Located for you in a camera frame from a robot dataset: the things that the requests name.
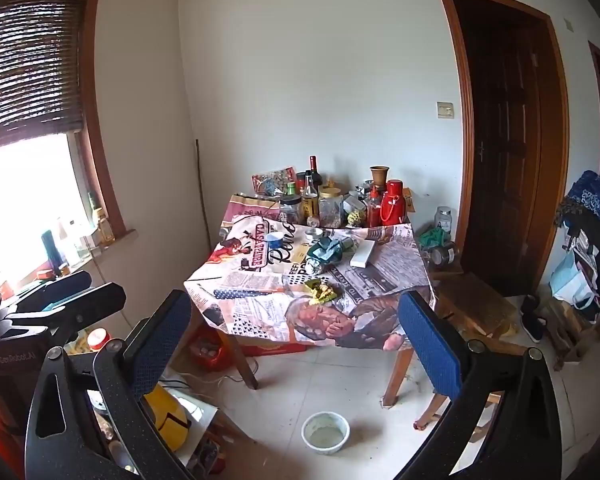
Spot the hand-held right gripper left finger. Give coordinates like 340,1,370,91
24,289,196,480

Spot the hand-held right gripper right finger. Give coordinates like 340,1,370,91
392,290,573,480

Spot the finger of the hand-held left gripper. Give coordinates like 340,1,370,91
2,282,127,341
12,270,93,313

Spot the yellow wrapper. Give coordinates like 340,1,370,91
304,280,337,306

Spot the white bowl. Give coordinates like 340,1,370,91
301,411,351,456

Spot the green-blue wrapper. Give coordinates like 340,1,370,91
307,237,346,266

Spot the orange lid jar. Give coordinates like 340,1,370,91
85,327,113,353

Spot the red plastic basket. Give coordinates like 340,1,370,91
187,324,233,371

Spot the yellow liquid bottle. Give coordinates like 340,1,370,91
96,208,116,246

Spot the wooden table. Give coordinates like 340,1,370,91
215,320,431,408

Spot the black shoe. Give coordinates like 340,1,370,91
519,294,546,343

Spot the green cloth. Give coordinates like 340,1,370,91
417,227,448,248

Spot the newspaper print tablecloth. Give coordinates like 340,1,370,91
184,195,437,348

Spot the white flat box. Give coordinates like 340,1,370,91
350,240,378,268

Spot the red sauce bottle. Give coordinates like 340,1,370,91
366,186,383,228

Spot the red thermos flask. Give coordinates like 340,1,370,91
380,179,407,226

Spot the light blue bag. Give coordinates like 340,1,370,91
550,250,598,311

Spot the thin wooden stick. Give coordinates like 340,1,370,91
195,139,216,256

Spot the glass jar yellow lid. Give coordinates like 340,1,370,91
318,187,343,228

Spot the clear liquor bottle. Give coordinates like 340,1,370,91
300,170,318,223

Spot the glass jar black lid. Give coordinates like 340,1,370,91
279,195,303,225

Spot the red snack bag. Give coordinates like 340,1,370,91
251,166,298,196

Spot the dark wooden door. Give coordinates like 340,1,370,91
436,0,571,302

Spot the dark wine bottle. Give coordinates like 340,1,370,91
307,155,324,196

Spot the blue knit cloth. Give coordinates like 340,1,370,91
565,170,600,221

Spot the bamboo window blind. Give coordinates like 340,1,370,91
0,0,93,148

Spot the wooden window frame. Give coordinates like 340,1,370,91
10,0,137,257

